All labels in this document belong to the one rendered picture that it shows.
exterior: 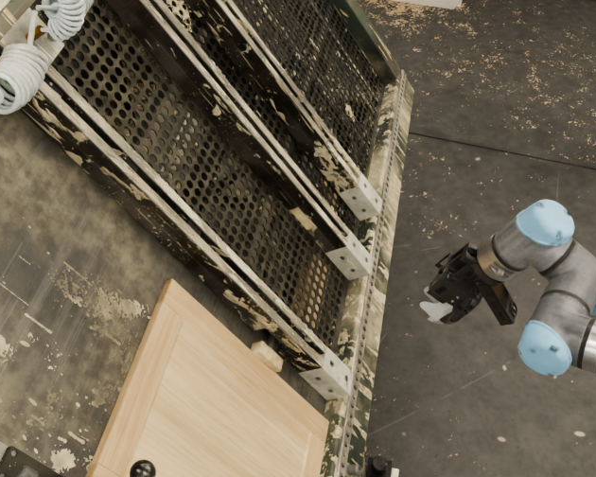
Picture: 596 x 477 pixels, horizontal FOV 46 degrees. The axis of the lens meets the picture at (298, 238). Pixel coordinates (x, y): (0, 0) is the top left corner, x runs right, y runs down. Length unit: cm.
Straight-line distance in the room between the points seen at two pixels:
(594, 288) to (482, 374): 178
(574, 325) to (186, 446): 70
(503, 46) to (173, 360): 363
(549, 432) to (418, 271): 87
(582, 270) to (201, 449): 74
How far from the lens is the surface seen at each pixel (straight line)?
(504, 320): 129
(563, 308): 109
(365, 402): 181
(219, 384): 142
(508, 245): 114
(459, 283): 124
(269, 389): 154
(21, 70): 104
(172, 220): 134
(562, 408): 289
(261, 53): 182
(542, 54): 461
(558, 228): 111
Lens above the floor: 241
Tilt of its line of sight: 48 degrees down
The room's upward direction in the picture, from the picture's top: 2 degrees counter-clockwise
